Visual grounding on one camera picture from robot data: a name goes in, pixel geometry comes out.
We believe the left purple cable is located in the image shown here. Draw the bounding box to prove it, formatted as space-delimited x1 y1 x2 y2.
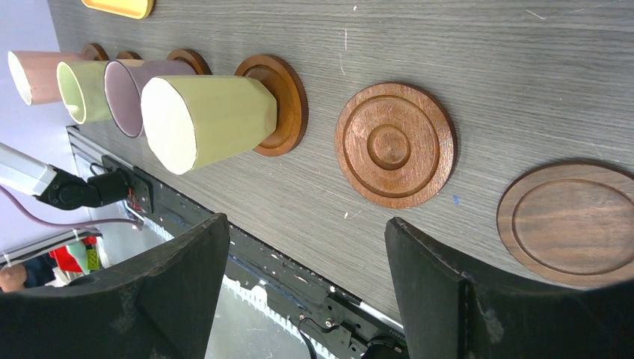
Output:
0 184 144 232

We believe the cream yellow cup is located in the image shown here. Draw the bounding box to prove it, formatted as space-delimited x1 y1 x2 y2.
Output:
141 75 277 175

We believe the light green mug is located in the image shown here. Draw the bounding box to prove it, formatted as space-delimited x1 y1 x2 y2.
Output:
56 61 113 125

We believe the mauve purple cup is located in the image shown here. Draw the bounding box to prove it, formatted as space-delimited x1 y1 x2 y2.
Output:
104 59 196 138

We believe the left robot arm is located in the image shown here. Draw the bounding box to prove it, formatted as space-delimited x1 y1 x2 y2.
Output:
1 144 130 210

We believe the dark brown coaster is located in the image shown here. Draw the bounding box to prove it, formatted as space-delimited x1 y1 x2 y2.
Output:
496 162 633 287

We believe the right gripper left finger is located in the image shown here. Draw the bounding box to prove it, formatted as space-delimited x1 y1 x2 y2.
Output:
1 213 230 358

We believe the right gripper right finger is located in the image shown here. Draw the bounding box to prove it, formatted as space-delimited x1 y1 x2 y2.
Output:
384 218 633 358

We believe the pink white cup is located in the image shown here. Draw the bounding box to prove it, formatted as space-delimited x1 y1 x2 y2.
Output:
7 51 87 105

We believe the yellow tray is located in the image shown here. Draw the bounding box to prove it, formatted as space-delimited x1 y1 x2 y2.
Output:
81 0 155 19

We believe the aluminium frame rail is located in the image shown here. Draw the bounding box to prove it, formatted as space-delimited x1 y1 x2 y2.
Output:
0 126 105 269

